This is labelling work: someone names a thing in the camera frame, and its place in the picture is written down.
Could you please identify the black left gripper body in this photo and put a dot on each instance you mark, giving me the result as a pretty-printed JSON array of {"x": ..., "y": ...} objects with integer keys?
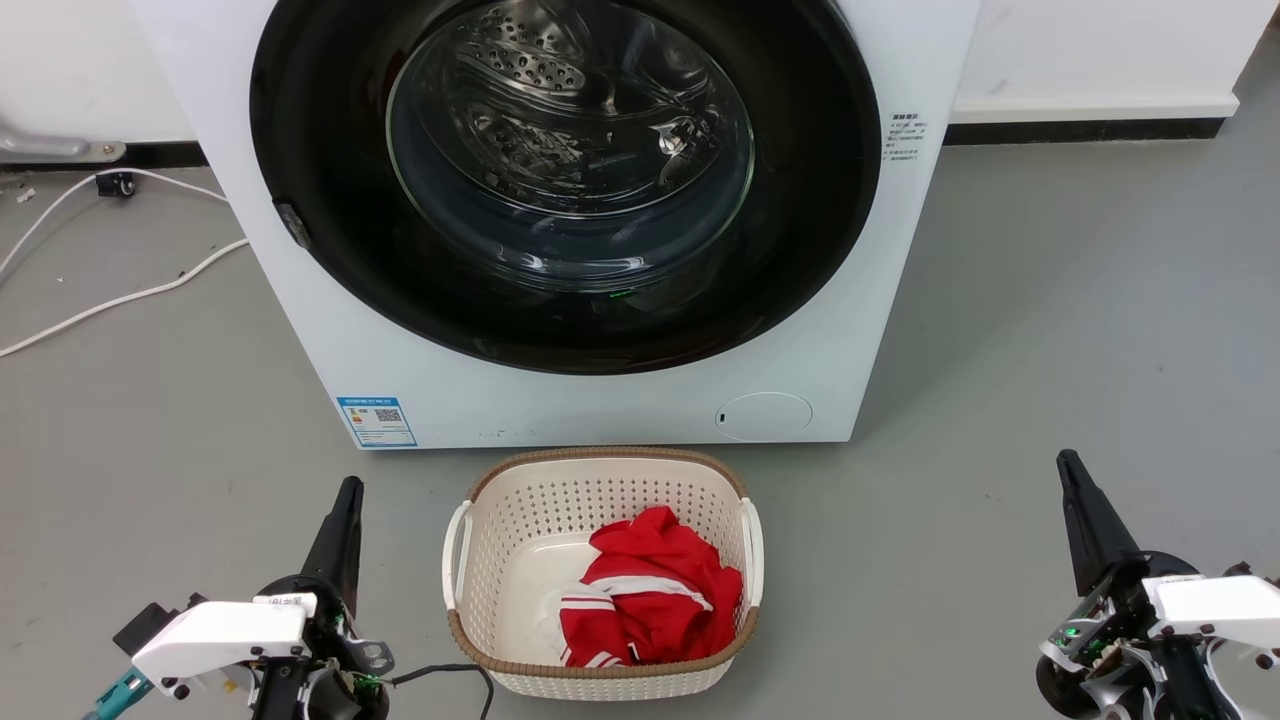
[{"x": 345, "y": 660}]

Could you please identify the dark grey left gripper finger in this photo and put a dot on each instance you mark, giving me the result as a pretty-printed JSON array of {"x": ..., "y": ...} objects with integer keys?
[{"x": 338, "y": 545}]

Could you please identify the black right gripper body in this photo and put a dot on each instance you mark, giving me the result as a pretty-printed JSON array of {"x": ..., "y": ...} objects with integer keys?
[{"x": 1100, "y": 650}]

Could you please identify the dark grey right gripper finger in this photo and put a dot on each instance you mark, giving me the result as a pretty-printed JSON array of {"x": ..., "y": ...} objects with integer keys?
[{"x": 1095, "y": 525}]

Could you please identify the white front-load washing machine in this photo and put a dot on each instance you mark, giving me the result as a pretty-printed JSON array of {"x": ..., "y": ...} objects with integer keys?
[{"x": 600, "y": 410}]

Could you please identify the round black glass washer door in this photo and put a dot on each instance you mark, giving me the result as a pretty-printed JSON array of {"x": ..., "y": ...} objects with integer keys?
[{"x": 320, "y": 110}]

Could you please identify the white right wrist cover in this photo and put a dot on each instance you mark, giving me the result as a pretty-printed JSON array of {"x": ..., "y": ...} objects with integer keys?
[{"x": 1215, "y": 605}]

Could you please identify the blue energy label sticker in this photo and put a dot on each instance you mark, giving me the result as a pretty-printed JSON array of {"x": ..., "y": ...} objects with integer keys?
[{"x": 377, "y": 421}]

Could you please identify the cream perforated laundry basket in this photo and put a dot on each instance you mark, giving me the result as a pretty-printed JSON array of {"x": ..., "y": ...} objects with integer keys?
[{"x": 530, "y": 500}]

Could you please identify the red white-striped garment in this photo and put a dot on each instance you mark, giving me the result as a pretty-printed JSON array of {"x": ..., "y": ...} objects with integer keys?
[{"x": 650, "y": 590}]

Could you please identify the round white filter cover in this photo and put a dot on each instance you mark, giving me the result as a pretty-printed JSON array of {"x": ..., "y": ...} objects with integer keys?
[{"x": 763, "y": 416}]

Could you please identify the black caster wheel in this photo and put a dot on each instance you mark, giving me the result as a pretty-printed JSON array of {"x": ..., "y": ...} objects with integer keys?
[{"x": 116, "y": 185}]

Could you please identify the printed warning text label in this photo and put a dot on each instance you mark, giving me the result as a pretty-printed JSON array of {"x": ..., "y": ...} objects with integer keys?
[{"x": 905, "y": 137}]

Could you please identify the grey metal base foot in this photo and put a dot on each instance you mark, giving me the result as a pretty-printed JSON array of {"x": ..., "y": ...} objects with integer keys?
[{"x": 40, "y": 146}]

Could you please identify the steel washer drum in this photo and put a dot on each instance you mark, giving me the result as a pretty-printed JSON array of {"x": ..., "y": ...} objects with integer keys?
[{"x": 520, "y": 60}]

